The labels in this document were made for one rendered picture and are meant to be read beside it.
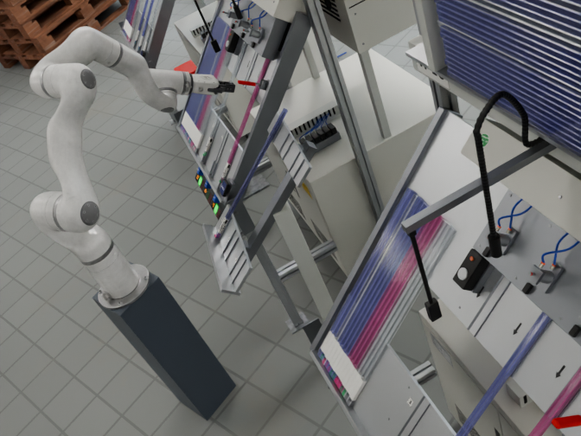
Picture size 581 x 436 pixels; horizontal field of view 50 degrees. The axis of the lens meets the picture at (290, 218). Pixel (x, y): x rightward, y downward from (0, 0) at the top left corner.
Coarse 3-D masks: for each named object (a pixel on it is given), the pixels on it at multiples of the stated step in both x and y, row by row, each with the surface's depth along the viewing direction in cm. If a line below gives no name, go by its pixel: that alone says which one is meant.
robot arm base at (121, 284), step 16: (112, 256) 197; (96, 272) 197; (112, 272) 198; (128, 272) 203; (144, 272) 211; (112, 288) 202; (128, 288) 204; (144, 288) 205; (112, 304) 205; (128, 304) 203
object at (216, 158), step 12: (216, 132) 239; (228, 132) 229; (204, 144) 248; (216, 144) 238; (228, 144) 228; (216, 156) 236; (228, 156) 227; (240, 156) 218; (216, 168) 235; (216, 180) 233
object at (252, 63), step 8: (224, 0) 250; (224, 8) 249; (232, 8) 242; (224, 16) 248; (248, 48) 225; (232, 56) 236; (248, 56) 224; (256, 56) 217; (232, 64) 235; (240, 64) 229; (248, 64) 223; (256, 64) 217; (272, 64) 207; (232, 72) 234; (240, 72) 228; (248, 72) 222; (256, 72) 216; (272, 72) 206; (248, 80) 221; (256, 80) 216; (248, 88) 220; (256, 96) 213
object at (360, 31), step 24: (336, 0) 203; (360, 0) 200; (384, 0) 203; (408, 0) 206; (336, 24) 215; (360, 24) 204; (384, 24) 208; (408, 24) 211; (360, 48) 209; (312, 72) 282; (384, 120) 230
